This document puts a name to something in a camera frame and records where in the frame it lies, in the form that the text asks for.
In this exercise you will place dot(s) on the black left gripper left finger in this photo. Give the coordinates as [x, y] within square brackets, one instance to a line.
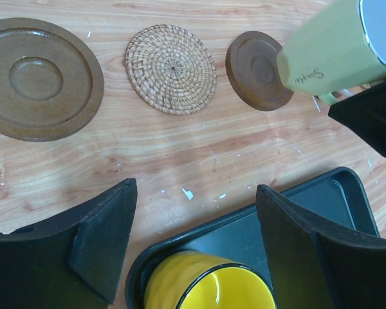
[73, 259]

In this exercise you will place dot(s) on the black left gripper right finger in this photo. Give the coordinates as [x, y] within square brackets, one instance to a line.
[315, 262]

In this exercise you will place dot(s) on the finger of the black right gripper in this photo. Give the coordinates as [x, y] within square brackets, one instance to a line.
[365, 115]

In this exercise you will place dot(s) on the white ceramic mug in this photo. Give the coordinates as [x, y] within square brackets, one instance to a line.
[342, 47]

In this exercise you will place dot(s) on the yellow transparent cup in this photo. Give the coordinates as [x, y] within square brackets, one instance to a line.
[191, 279]

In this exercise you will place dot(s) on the brown wooden coaster middle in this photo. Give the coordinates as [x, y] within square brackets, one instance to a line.
[251, 67]

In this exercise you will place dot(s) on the brown wooden coaster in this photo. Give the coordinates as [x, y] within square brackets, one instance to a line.
[51, 83]
[251, 67]

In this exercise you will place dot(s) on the brown wooden coaster left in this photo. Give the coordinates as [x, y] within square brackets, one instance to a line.
[51, 83]

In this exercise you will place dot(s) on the woven rattan coaster left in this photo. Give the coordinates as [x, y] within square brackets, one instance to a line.
[170, 69]

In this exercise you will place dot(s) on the black plastic tray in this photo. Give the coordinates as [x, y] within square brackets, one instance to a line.
[338, 195]

